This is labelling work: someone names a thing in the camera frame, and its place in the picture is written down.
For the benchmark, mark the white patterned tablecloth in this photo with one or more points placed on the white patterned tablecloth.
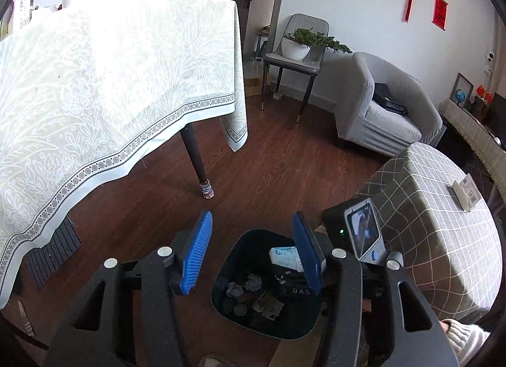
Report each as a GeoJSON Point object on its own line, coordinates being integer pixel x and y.
{"type": "Point", "coordinates": [99, 94]}

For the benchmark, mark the black television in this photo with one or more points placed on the black television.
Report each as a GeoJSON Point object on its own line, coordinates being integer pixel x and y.
{"type": "Point", "coordinates": [497, 123]}

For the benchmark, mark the small blue globe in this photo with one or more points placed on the small blue globe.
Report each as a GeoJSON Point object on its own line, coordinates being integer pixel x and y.
{"type": "Point", "coordinates": [460, 97]}

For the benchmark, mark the blue white plastic wrapper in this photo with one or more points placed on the blue white plastic wrapper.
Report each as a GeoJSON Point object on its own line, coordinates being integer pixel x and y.
{"type": "Point", "coordinates": [284, 256]}

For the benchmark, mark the red wall scroll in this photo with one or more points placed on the red wall scroll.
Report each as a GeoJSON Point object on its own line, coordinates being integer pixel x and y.
{"type": "Point", "coordinates": [440, 13]}

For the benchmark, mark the small red flags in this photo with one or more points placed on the small red flags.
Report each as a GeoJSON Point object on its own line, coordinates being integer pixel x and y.
{"type": "Point", "coordinates": [484, 92]}

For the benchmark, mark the black trash bin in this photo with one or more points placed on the black trash bin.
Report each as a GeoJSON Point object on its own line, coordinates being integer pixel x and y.
{"type": "Point", "coordinates": [245, 248]}

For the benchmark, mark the white cardboard box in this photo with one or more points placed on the white cardboard box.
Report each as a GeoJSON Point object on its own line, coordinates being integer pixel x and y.
{"type": "Point", "coordinates": [468, 193]}

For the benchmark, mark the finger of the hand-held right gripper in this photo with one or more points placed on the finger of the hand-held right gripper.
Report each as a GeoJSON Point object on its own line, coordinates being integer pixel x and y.
{"type": "Point", "coordinates": [290, 291]}

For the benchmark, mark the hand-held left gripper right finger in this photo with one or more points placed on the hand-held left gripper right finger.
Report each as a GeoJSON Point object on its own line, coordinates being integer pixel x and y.
{"type": "Point", "coordinates": [306, 256]}

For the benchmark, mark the person's right forearm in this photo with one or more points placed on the person's right forearm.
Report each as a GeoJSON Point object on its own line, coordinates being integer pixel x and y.
{"type": "Point", "coordinates": [466, 339]}

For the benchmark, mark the potted green plant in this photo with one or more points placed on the potted green plant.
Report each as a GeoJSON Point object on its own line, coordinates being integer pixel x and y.
{"type": "Point", "coordinates": [294, 50]}

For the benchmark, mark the grey armchair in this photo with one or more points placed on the grey armchair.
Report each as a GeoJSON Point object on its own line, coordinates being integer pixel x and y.
{"type": "Point", "coordinates": [355, 94]}

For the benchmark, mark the grey dining chair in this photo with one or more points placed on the grey dining chair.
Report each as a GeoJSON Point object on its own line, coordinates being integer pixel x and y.
{"type": "Point", "coordinates": [312, 23]}

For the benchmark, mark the side table with lace cloth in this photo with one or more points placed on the side table with lace cloth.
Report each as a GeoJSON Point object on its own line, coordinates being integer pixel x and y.
{"type": "Point", "coordinates": [462, 121]}

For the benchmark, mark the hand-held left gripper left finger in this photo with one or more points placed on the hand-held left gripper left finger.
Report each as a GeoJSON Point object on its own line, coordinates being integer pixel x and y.
{"type": "Point", "coordinates": [193, 256]}

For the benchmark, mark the printed paper scrap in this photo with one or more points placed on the printed paper scrap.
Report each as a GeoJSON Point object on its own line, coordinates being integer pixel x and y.
{"type": "Point", "coordinates": [269, 305]}

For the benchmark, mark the crumpled grey paper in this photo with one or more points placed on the crumpled grey paper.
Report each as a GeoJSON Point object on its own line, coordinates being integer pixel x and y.
{"type": "Point", "coordinates": [233, 290]}

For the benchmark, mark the white security camera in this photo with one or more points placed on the white security camera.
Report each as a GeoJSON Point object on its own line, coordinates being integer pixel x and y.
{"type": "Point", "coordinates": [489, 59]}

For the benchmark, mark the black handbag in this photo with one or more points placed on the black handbag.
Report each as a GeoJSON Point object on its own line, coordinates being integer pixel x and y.
{"type": "Point", "coordinates": [389, 106]}

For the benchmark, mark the grey checked tablecloth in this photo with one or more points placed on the grey checked tablecloth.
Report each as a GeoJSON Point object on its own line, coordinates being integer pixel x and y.
{"type": "Point", "coordinates": [415, 212]}

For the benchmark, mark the flat cardboard box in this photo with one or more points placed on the flat cardboard box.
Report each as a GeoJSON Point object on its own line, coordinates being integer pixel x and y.
{"type": "Point", "coordinates": [253, 86]}

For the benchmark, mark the dark ribbed floor mat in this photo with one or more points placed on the dark ribbed floor mat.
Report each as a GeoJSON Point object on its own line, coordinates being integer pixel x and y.
{"type": "Point", "coordinates": [51, 256]}

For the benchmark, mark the black table leg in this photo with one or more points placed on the black table leg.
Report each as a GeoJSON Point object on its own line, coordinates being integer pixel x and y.
{"type": "Point", "coordinates": [195, 157]}

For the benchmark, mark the brown door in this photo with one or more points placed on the brown door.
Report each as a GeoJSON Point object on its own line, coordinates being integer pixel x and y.
{"type": "Point", "coordinates": [227, 3]}

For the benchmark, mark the wooden picture frame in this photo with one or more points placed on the wooden picture frame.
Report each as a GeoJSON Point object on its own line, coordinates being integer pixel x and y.
{"type": "Point", "coordinates": [468, 82]}

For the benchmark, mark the pale slim tool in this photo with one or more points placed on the pale slim tool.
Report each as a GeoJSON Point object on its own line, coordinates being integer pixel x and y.
{"type": "Point", "coordinates": [25, 317]}

